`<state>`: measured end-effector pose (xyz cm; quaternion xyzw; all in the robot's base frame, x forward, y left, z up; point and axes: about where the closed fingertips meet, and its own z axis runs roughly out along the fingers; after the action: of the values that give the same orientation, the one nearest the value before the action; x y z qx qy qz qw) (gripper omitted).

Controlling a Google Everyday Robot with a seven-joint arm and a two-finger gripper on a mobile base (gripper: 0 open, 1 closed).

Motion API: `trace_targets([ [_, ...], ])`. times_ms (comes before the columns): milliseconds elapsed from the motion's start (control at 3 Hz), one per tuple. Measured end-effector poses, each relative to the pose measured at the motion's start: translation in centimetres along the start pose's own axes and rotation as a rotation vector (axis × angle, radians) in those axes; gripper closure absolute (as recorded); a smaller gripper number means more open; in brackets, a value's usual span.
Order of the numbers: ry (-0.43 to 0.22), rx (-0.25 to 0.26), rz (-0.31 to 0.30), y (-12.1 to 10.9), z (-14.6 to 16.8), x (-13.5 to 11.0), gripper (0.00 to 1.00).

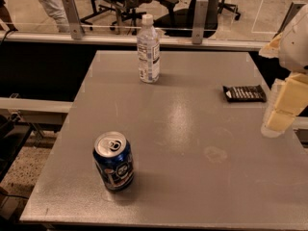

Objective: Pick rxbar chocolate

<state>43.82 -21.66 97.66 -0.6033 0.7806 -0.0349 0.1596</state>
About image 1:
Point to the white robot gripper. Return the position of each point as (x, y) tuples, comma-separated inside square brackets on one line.
[(295, 45)]

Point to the black rxbar chocolate wrapper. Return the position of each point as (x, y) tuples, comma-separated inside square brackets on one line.
[(244, 94)]

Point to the black office chair middle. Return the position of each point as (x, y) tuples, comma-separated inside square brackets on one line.
[(180, 24)]

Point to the clear plastic water bottle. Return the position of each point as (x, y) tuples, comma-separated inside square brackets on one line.
[(148, 46)]

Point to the black office chair left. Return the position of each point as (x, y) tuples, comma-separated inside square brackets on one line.
[(122, 13)]

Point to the blue soda can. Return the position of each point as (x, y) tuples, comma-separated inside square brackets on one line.
[(114, 160)]

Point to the person legs light trousers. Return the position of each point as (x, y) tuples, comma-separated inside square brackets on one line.
[(55, 10)]

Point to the glass barrier panel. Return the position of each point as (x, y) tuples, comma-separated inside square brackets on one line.
[(260, 19)]

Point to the right metal glass bracket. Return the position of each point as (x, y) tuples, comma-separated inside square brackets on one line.
[(199, 19)]

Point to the metal glass bracket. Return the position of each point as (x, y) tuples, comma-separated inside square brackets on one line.
[(199, 19), (73, 19)]

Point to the left metal glass bracket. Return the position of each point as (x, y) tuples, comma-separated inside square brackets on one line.
[(73, 19)]

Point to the metal shelf rail left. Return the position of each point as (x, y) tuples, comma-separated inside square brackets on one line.
[(37, 111)]

